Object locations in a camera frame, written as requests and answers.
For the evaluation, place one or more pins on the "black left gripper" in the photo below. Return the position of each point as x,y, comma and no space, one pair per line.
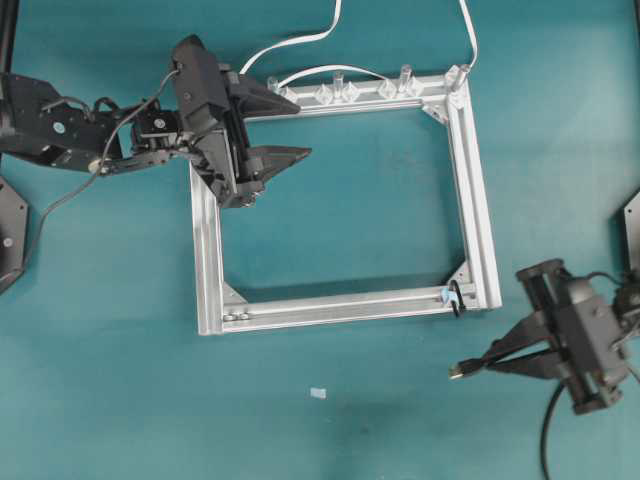
205,112

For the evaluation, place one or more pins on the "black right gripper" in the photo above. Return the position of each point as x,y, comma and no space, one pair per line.
584,328

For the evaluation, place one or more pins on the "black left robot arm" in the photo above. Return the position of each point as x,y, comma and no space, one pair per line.
41,126

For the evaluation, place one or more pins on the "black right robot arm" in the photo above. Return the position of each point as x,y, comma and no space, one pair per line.
626,309

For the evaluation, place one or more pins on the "small clear tape piece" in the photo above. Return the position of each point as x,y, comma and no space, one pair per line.
318,393

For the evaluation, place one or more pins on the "silver metal post far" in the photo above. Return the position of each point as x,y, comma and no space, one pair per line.
275,87

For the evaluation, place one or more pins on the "silver metal post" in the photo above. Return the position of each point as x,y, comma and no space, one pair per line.
404,80
275,87
338,86

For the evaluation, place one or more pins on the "silver metal post middle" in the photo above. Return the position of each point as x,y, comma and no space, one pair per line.
338,86

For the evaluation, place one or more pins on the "silver metal post near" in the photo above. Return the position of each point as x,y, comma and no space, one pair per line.
404,80

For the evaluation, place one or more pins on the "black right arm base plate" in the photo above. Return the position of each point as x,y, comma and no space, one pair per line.
628,216

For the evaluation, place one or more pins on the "aluminium extrusion frame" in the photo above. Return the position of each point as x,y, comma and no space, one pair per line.
357,236

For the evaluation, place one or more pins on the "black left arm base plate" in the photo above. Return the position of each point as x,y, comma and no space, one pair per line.
14,224

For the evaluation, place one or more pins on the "black vertical rail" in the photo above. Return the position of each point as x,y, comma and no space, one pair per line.
8,25

